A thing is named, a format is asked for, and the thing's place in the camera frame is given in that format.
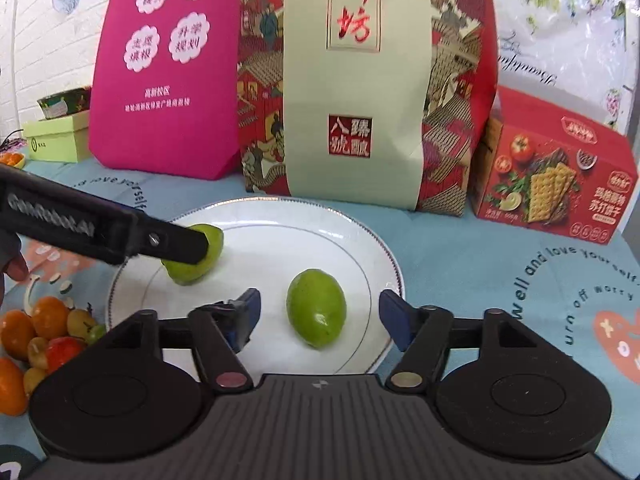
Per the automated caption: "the green tomato back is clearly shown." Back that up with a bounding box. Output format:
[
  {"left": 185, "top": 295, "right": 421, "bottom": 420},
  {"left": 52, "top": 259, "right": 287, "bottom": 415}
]
[{"left": 86, "top": 324, "right": 107, "bottom": 346}]

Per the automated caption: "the red cracker box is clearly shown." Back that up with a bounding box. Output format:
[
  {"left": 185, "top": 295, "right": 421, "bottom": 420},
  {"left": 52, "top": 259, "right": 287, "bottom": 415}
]
[{"left": 470, "top": 87, "right": 638, "bottom": 245}]

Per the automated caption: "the person's left hand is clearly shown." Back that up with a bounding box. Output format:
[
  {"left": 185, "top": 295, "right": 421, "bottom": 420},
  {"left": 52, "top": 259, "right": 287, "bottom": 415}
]
[{"left": 0, "top": 230, "right": 29, "bottom": 300}]

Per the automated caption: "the red beige liquor gift bag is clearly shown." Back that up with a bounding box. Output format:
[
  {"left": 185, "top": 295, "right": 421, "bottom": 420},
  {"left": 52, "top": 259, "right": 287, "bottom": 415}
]
[{"left": 236, "top": 0, "right": 498, "bottom": 216}]

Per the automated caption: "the yellow tray with fruits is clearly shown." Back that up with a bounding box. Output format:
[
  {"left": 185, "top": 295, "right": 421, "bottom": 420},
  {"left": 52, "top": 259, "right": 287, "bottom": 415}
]
[{"left": 0, "top": 153, "right": 26, "bottom": 169}]

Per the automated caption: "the magenta tote bag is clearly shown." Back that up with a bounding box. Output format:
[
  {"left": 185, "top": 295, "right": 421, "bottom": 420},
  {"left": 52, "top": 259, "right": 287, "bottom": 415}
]
[{"left": 89, "top": 0, "right": 240, "bottom": 180}]

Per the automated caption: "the green patterned small box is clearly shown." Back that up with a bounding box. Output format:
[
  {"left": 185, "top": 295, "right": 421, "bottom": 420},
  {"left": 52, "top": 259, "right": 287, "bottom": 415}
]
[{"left": 37, "top": 86, "right": 92, "bottom": 119}]

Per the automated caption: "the brown longan back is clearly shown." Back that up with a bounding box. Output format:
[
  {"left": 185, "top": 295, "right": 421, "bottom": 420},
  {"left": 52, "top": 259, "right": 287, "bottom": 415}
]
[{"left": 66, "top": 309, "right": 98, "bottom": 341}]

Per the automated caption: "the orange tangerine front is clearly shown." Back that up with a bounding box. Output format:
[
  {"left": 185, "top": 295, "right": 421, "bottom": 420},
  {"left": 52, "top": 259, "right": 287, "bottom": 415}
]
[{"left": 0, "top": 358, "right": 28, "bottom": 417}]

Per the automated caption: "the oblong green mango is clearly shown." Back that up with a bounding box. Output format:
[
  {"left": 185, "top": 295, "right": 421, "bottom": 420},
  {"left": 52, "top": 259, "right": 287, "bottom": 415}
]
[{"left": 286, "top": 269, "right": 347, "bottom": 349}]

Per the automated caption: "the light green cardboard box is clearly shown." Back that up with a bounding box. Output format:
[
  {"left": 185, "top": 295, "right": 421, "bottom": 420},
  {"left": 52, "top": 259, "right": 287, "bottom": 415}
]
[{"left": 23, "top": 110, "right": 92, "bottom": 162}]

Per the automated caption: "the orange tangerine back left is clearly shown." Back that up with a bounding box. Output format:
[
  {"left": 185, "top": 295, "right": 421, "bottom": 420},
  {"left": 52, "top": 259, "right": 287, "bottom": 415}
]
[{"left": 1, "top": 310, "right": 36, "bottom": 362}]

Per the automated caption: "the white ceramic plate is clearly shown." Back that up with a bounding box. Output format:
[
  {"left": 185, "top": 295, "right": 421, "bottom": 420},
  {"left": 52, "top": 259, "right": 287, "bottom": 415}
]
[{"left": 105, "top": 197, "right": 405, "bottom": 382}]

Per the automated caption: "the white floral plastic bag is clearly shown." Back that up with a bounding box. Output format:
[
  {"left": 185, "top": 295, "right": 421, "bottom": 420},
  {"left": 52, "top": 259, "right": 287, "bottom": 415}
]
[{"left": 494, "top": 0, "right": 638, "bottom": 133}]

